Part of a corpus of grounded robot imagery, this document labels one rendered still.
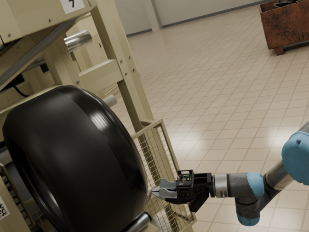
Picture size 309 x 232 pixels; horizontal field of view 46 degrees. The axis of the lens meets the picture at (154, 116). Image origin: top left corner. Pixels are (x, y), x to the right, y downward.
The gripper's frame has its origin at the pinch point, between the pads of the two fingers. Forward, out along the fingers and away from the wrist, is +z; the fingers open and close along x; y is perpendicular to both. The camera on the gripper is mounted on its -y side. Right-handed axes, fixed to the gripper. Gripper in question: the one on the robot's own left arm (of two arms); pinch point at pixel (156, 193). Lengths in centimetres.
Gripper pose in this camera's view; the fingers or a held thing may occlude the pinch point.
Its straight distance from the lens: 125.8
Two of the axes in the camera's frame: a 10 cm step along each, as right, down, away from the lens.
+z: -9.7, 1.0, 2.3
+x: -1.0, 6.9, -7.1
